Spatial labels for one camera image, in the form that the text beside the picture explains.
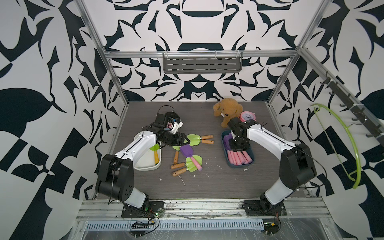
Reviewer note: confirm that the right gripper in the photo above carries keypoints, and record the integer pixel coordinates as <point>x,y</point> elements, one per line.
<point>245,146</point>

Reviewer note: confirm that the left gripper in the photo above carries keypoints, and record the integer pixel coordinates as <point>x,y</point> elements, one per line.
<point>179,141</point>

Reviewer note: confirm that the purple shovel pink handle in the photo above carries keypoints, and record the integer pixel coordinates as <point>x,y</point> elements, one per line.
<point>238,158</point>
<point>247,157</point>
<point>228,149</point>
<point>187,151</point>

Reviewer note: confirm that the green shovel yellow handle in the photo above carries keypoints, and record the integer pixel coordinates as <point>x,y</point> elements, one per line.
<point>155,149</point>

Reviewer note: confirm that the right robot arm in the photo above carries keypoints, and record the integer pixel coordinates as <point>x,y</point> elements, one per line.
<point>296,163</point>

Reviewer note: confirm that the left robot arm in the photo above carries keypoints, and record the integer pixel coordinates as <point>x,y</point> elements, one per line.
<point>116,173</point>

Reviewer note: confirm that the teal storage box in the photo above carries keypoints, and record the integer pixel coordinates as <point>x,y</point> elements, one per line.
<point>249,151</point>

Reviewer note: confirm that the white storage box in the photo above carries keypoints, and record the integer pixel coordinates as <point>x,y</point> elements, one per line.
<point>142,156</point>

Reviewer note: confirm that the plush doll black hair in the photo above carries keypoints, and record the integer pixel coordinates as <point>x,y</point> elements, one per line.
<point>171,115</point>

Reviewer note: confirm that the pink alarm clock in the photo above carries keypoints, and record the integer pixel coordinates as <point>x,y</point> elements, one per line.
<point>247,116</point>

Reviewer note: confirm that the brown plush dog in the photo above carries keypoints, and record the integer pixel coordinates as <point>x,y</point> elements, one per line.
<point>227,108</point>

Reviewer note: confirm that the green shovel wooden handle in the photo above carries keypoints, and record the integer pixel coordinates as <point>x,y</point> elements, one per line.
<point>197,137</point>
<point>177,151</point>
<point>197,142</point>

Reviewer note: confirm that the grey hook rail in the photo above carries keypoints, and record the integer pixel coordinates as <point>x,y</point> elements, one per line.
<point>363,116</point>

